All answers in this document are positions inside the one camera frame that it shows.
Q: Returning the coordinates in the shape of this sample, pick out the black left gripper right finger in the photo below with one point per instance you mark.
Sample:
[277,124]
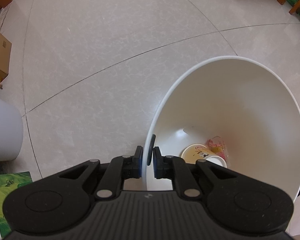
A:
[190,181]

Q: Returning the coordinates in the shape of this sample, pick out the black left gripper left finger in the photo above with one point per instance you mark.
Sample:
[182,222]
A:
[106,180]

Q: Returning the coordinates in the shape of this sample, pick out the red yellow snack wrapper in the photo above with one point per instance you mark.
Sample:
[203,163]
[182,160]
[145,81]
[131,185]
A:
[217,146]

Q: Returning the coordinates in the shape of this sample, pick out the white round trash bin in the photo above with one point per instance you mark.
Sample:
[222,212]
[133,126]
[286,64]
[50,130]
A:
[245,104]

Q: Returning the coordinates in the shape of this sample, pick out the green landscape paper bag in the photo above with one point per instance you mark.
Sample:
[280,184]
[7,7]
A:
[8,183]

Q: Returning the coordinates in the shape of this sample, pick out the white cylindrical container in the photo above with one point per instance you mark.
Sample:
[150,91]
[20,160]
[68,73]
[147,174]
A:
[11,132]

